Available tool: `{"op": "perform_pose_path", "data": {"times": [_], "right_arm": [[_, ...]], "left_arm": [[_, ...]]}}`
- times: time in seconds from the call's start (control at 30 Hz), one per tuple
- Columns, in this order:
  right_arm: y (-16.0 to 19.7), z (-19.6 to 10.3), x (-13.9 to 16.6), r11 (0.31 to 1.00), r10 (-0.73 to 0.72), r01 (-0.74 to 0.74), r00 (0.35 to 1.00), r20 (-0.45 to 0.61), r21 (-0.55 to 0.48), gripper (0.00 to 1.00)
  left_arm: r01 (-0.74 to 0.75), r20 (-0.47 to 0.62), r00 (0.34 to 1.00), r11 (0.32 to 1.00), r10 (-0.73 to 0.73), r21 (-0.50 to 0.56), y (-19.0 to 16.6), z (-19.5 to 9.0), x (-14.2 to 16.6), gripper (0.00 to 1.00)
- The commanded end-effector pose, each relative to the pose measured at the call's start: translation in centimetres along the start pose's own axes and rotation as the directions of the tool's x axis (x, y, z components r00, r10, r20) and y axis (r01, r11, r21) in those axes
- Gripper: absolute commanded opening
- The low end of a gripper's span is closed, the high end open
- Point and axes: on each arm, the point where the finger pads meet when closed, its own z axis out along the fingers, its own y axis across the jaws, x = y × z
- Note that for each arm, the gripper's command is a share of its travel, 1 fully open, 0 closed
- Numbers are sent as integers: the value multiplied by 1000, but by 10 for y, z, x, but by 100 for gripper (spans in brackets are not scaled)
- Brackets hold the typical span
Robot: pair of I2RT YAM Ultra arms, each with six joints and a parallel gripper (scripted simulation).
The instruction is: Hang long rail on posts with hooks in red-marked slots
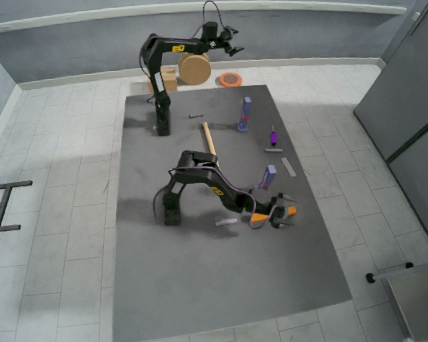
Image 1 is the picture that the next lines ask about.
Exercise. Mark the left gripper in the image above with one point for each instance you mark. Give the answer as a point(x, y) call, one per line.
point(222, 43)

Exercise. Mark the purple screwdriver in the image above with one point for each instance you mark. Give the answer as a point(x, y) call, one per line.
point(273, 138)

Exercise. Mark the long beige rail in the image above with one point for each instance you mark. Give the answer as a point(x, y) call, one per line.
point(211, 147)

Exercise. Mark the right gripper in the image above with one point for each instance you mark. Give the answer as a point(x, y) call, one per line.
point(276, 212)

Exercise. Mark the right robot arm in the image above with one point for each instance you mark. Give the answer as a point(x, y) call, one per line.
point(230, 198)

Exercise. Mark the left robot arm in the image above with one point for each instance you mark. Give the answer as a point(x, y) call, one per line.
point(152, 58)

